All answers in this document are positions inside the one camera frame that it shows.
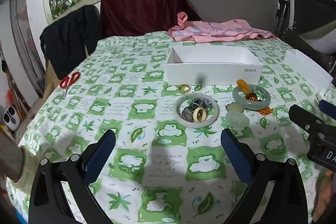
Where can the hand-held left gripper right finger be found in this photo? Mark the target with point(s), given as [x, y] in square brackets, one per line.
[233, 153]

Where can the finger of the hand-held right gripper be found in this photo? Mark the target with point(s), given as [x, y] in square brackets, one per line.
[302, 116]
[328, 108]

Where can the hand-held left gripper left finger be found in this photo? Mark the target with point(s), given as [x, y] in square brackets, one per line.
[101, 155]

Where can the green jade bangle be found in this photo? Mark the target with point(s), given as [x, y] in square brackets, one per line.
[237, 98]

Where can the white box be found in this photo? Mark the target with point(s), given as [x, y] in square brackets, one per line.
[210, 73]

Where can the person's right forearm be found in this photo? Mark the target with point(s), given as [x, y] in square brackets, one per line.
[328, 195]

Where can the large pale jade pendant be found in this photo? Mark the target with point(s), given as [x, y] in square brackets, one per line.
[236, 120]

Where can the white box lid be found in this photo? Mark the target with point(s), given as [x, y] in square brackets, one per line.
[307, 69]

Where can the small pale jade pendant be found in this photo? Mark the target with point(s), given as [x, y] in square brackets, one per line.
[235, 107]

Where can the green patterned tablecloth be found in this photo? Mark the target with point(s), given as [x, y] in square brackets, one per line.
[147, 113]

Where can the pale white jade bangle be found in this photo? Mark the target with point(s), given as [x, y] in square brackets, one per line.
[177, 113]

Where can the red scissors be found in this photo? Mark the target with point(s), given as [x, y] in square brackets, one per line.
[68, 81]

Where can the white electronic device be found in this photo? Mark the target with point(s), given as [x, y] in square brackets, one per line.
[11, 117]

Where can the leaning wooden sticks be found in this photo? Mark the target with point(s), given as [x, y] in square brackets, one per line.
[17, 92]

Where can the pink floral scarf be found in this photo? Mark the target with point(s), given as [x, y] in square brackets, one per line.
[218, 31]

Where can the black jacket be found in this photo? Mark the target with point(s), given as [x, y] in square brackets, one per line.
[68, 37]

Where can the maroon cloth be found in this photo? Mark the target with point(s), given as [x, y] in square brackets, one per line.
[141, 8]

